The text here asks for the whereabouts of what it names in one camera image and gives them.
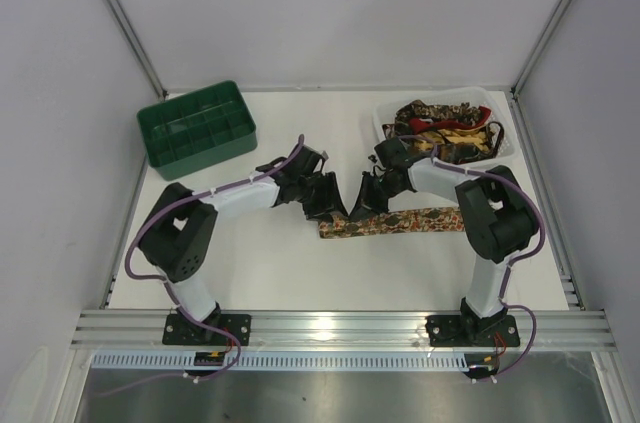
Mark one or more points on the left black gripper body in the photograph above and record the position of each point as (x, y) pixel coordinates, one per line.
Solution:
(316, 190)

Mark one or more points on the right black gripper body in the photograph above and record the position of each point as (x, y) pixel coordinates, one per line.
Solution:
(376, 188)

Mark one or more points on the floral patterned tie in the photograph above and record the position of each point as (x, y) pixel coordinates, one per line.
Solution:
(426, 220)

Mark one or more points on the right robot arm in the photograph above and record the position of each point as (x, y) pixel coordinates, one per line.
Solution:
(499, 219)

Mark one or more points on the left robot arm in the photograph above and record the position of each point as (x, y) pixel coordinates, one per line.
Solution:
(172, 244)

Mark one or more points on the pile of ties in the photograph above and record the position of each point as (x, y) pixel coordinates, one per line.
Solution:
(462, 133)

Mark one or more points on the white plastic basket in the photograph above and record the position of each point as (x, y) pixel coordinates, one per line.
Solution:
(385, 112)

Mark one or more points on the green compartment tray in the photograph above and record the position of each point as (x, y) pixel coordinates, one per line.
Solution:
(197, 130)

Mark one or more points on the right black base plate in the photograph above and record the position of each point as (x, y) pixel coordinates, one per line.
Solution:
(466, 330)

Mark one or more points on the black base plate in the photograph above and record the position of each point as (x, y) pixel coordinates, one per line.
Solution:
(466, 330)
(179, 331)

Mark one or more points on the aluminium mounting rail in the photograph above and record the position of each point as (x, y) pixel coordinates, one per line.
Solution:
(387, 331)

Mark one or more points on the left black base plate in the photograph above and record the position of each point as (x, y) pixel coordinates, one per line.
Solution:
(179, 331)

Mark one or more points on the white slotted cable duct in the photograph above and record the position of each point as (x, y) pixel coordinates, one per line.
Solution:
(283, 361)

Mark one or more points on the right frame post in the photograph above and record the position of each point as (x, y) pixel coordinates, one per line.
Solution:
(559, 11)

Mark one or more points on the frame post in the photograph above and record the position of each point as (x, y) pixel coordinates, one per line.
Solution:
(121, 18)
(559, 11)

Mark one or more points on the left frame post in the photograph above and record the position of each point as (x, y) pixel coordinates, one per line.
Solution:
(121, 18)

